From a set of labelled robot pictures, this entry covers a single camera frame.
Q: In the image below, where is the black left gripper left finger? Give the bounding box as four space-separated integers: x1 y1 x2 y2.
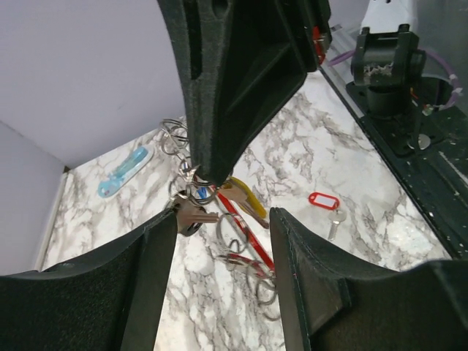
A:
1 210 178 350

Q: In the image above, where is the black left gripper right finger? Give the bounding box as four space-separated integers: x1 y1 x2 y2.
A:
270 208 467 350

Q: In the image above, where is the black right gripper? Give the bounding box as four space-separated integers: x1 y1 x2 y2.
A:
208 0 332 185

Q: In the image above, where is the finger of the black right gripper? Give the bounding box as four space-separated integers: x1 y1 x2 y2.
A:
158 1 233 183

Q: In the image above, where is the metal key organizer red handle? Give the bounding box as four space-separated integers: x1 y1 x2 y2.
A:
161 118 280 321

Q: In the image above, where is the red tag with key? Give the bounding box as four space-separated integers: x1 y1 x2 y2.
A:
308 192 347 241

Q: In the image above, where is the yellow plastic key tag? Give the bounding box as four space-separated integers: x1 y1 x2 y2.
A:
226 176 268 219

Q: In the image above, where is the blue packaged correction tape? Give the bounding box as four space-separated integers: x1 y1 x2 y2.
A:
97 146 154 198

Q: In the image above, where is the blue plastic key tag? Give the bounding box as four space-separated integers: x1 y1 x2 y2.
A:
197 186 208 199

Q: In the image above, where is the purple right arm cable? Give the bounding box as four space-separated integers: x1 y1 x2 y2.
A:
326 47 465 113

